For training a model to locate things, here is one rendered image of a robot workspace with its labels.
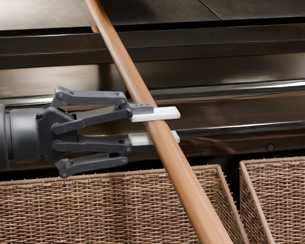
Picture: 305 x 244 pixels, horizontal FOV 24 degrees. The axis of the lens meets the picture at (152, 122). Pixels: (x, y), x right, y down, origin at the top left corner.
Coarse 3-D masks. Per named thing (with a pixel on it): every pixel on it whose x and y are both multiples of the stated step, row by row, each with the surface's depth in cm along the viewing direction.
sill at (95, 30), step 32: (0, 32) 153; (32, 32) 153; (64, 32) 153; (96, 32) 154; (128, 32) 155; (160, 32) 156; (192, 32) 157; (224, 32) 159; (256, 32) 160; (288, 32) 161
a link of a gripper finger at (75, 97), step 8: (56, 88) 96; (64, 88) 97; (56, 96) 95; (64, 96) 95; (72, 96) 95; (80, 96) 96; (88, 96) 96; (96, 96) 96; (104, 96) 96; (112, 96) 97; (120, 96) 97; (80, 104) 96; (88, 104) 96; (96, 104) 96; (104, 104) 97; (112, 104) 97; (120, 104) 97
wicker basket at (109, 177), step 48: (0, 192) 160; (48, 192) 161; (96, 192) 163; (144, 192) 165; (0, 240) 161; (48, 240) 162; (96, 240) 165; (144, 240) 167; (192, 240) 168; (240, 240) 152
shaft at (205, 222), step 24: (96, 0) 168; (96, 24) 154; (120, 48) 131; (120, 72) 123; (144, 96) 108; (168, 144) 91; (168, 168) 87; (192, 192) 79; (192, 216) 76; (216, 216) 75; (216, 240) 70
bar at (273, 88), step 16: (272, 80) 126; (288, 80) 126; (304, 80) 126; (16, 96) 118; (32, 96) 118; (48, 96) 118; (128, 96) 120; (160, 96) 121; (176, 96) 122; (192, 96) 122; (208, 96) 123; (224, 96) 123; (240, 96) 124; (256, 96) 124; (272, 96) 125
